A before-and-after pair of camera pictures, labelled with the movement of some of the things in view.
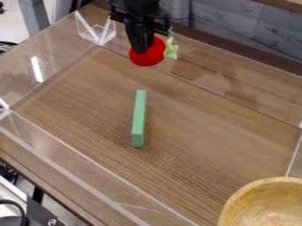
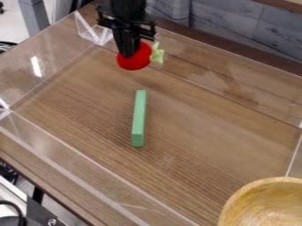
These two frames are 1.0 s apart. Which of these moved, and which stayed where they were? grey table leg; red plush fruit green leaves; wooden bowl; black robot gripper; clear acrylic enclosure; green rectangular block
Moved: black robot gripper; red plush fruit green leaves
Stayed: wooden bowl; grey table leg; clear acrylic enclosure; green rectangular block
